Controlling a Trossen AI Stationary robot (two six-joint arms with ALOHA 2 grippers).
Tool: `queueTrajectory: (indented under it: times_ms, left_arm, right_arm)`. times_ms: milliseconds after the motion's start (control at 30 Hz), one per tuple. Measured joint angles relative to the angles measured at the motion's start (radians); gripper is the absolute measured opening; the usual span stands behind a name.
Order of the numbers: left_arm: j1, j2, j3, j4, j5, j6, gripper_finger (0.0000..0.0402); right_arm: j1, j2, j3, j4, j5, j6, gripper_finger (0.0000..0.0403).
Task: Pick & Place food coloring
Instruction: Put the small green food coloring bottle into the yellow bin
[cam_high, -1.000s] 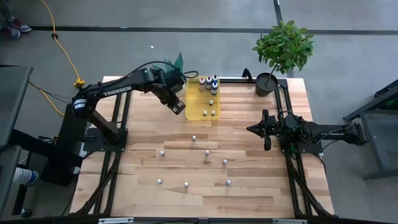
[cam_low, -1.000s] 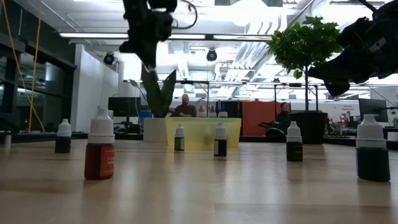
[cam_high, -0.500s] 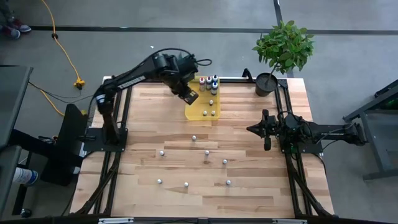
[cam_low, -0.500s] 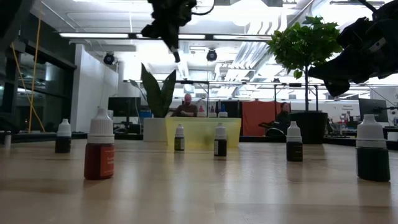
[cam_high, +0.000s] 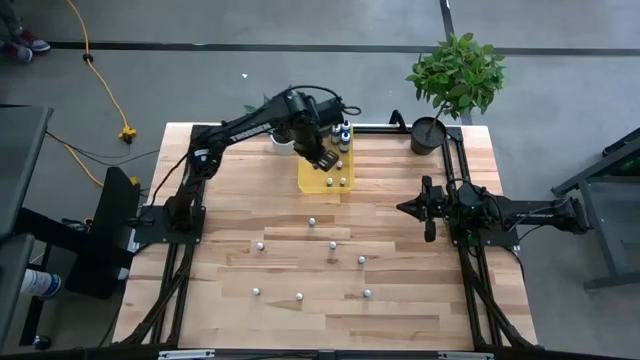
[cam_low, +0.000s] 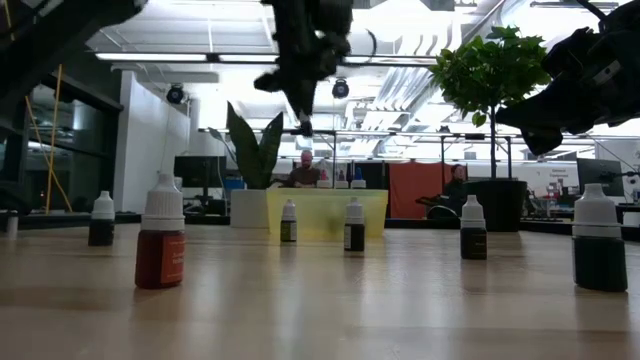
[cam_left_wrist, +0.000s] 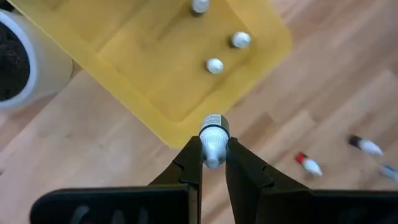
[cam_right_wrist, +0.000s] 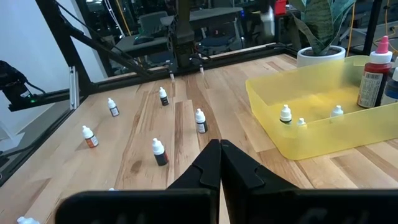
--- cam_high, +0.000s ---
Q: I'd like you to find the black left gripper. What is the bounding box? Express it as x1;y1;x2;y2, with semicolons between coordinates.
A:
289;112;342;174

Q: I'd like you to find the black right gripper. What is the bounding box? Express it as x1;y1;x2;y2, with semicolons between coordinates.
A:
396;174;454;243

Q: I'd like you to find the yellow translucent plastic tray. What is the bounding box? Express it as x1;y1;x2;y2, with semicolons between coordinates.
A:
297;121;356;195

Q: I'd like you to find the snake plant in white pot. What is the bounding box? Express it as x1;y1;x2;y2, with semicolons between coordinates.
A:
243;93;300;157

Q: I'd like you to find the leafy tree in black pot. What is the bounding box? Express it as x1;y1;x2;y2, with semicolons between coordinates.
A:
405;32;507;156

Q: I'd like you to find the dark grey cart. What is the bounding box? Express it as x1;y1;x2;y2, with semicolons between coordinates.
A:
551;127;640;292

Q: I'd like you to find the black stand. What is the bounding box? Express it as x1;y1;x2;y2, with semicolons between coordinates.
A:
12;166;144;301

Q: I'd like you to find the dark grey desk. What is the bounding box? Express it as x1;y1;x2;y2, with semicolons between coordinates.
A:
0;103;55;241
0;232;37;351

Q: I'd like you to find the person's shoe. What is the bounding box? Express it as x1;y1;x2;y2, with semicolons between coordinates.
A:
0;40;34;64
13;28;52;53

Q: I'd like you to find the white object with blue rim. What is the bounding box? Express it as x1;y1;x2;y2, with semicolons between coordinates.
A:
19;268;63;300

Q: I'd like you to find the person's leg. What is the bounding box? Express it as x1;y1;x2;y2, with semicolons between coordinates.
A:
0;0;24;34

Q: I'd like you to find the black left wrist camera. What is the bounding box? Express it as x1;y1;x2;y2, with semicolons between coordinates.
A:
312;96;349;125

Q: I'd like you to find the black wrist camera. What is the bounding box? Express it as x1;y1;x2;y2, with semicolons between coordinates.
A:
457;180;494;214
312;96;349;125

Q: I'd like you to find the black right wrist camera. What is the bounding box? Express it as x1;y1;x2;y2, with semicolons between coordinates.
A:
457;180;494;214

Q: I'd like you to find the black aluminium extrusion frame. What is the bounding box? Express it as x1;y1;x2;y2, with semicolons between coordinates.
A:
113;122;540;351

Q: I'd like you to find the black frame handle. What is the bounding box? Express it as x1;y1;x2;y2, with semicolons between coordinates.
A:
388;109;409;134

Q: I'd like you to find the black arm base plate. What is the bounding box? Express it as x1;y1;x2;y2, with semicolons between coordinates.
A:
449;219;521;250
132;203;207;246

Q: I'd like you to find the silver metal bracket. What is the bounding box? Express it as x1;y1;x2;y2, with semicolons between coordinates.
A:
437;351;495;360
157;349;217;360

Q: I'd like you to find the yellow extension cord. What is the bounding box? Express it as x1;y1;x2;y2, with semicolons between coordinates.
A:
65;0;142;189

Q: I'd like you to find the black floor cable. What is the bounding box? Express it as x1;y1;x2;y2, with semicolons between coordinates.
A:
43;130;162;167

